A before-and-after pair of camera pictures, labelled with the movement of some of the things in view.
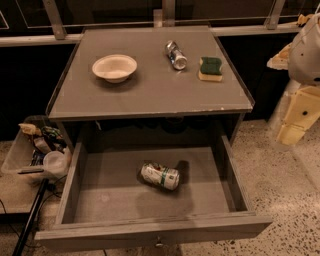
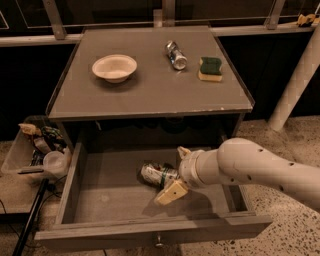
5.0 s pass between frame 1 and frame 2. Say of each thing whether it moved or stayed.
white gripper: moved
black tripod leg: stayed
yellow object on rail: stayed
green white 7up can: stayed
